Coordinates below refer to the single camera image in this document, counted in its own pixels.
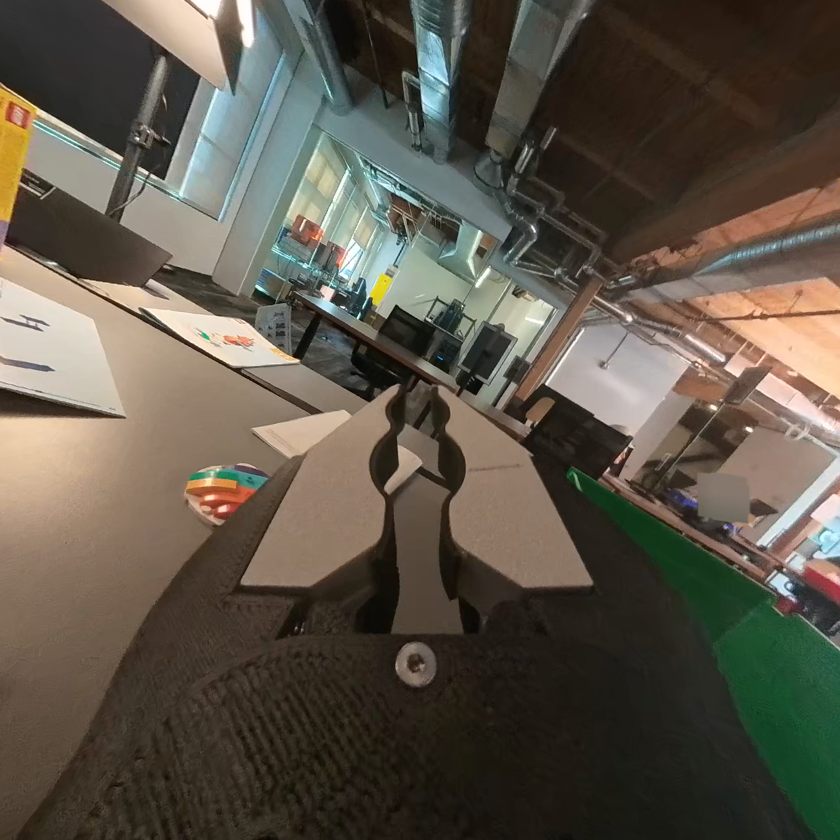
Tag small white instruction booklet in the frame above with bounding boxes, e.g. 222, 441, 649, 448
251, 409, 423, 494

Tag printed paper sheet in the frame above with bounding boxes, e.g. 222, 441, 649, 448
254, 302, 295, 353

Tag light stand with white panel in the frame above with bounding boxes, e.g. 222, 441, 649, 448
98, 0, 258, 222

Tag long wooden office table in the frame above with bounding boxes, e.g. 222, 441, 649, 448
290, 290, 463, 393

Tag green plastic bin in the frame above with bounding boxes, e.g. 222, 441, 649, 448
567, 466, 840, 840

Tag black mesh office chair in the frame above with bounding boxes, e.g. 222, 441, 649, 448
350, 305, 438, 401

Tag yellow toy brick box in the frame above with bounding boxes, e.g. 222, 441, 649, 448
0, 84, 38, 263

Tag chair with tan backrest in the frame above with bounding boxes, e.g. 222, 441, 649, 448
505, 384, 595, 442

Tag instruction booklet with colourful figure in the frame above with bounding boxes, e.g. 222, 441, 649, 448
140, 307, 301, 369

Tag rainbow toy brick piece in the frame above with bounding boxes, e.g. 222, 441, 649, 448
184, 462, 270, 527

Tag flexible silver ceiling duct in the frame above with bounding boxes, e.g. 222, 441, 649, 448
604, 218, 840, 311

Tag monitor on rolling stand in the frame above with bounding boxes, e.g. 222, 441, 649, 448
458, 321, 517, 396

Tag round silver ceiling duct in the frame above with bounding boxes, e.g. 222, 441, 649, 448
408, 0, 475, 164

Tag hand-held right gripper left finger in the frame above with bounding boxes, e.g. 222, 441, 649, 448
240, 384, 405, 592

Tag black flat board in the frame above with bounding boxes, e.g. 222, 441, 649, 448
5, 187, 173, 288

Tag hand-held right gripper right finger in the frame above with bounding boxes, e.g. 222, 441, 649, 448
430, 386, 595, 602

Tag large pale blue instruction booklet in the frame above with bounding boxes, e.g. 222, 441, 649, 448
0, 276, 127, 418

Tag rectangular silver ceiling duct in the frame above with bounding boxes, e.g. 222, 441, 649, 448
484, 0, 599, 153

